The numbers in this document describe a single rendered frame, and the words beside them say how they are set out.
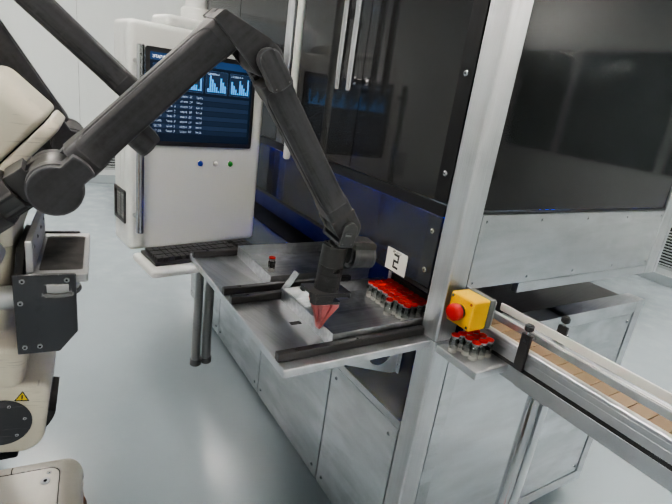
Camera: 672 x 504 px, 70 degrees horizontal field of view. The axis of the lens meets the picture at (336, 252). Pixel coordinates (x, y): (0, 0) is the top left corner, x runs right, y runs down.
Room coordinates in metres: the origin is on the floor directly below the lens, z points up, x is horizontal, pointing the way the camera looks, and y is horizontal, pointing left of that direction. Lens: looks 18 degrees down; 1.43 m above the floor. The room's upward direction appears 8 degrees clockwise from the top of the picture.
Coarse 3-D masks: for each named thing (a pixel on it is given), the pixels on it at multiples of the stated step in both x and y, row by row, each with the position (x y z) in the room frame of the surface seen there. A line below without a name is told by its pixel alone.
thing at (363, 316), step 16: (288, 288) 1.19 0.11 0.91; (352, 288) 1.31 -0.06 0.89; (288, 304) 1.15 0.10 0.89; (304, 304) 1.17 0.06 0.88; (352, 304) 1.21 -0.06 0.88; (368, 304) 1.23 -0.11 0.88; (304, 320) 1.07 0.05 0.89; (336, 320) 1.10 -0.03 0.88; (352, 320) 1.12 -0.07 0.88; (368, 320) 1.13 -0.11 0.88; (384, 320) 1.14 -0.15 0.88; (416, 320) 1.11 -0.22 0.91; (320, 336) 1.01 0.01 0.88; (336, 336) 0.97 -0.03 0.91; (352, 336) 1.00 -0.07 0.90
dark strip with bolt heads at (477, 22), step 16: (480, 0) 1.14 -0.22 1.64; (480, 16) 1.13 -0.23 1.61; (480, 32) 1.12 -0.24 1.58; (464, 48) 1.15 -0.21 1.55; (464, 64) 1.14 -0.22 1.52; (464, 80) 1.13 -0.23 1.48; (464, 96) 1.13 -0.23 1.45; (464, 112) 1.12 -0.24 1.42; (448, 128) 1.15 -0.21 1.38; (448, 144) 1.14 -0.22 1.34; (448, 160) 1.13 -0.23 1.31; (448, 176) 1.12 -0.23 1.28; (448, 192) 1.12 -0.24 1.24
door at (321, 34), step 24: (312, 0) 1.77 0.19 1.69; (336, 0) 1.64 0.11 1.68; (312, 24) 1.76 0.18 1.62; (336, 24) 1.63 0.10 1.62; (312, 48) 1.74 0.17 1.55; (336, 48) 1.61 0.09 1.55; (360, 48) 1.50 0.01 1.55; (312, 72) 1.73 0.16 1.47; (360, 72) 1.49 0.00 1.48; (312, 96) 1.71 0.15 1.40; (336, 96) 1.58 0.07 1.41; (312, 120) 1.70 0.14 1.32; (336, 120) 1.57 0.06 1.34; (336, 144) 1.55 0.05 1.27
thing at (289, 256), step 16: (240, 256) 1.44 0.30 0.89; (256, 256) 1.48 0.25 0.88; (288, 256) 1.53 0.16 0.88; (304, 256) 1.55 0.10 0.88; (256, 272) 1.33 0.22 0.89; (272, 272) 1.36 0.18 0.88; (288, 272) 1.38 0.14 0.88; (304, 272) 1.40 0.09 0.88; (352, 272) 1.41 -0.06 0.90; (368, 272) 1.44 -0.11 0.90
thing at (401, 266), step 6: (390, 252) 1.24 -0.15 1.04; (396, 252) 1.22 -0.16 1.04; (390, 258) 1.24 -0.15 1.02; (396, 258) 1.22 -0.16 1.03; (402, 258) 1.20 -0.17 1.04; (390, 264) 1.24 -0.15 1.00; (396, 264) 1.22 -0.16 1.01; (402, 264) 1.20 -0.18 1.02; (396, 270) 1.21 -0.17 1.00; (402, 270) 1.19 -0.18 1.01; (402, 276) 1.19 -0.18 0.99
